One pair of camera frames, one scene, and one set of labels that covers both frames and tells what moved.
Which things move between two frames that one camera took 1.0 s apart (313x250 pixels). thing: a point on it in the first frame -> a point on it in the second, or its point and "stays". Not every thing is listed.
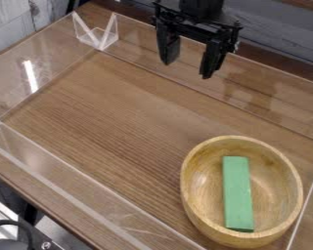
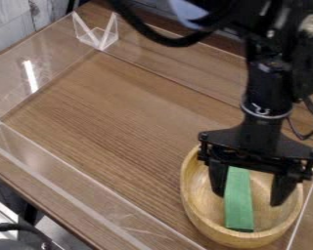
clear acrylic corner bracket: [98, 37] stays
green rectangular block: [237, 193] stays
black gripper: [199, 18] -> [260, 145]
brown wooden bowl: [276, 186] stays
